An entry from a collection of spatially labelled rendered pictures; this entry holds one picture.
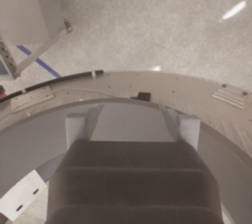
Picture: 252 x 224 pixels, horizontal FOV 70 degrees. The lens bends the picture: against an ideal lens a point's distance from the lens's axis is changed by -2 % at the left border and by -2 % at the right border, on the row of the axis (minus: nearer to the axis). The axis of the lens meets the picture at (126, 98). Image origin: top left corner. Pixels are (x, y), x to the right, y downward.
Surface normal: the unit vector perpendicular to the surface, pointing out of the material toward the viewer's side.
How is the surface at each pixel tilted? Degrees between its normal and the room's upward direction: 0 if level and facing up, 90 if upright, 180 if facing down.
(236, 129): 90
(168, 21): 0
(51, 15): 0
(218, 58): 0
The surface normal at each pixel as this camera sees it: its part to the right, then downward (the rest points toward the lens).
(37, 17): -0.13, 0.61
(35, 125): 0.51, 0.47
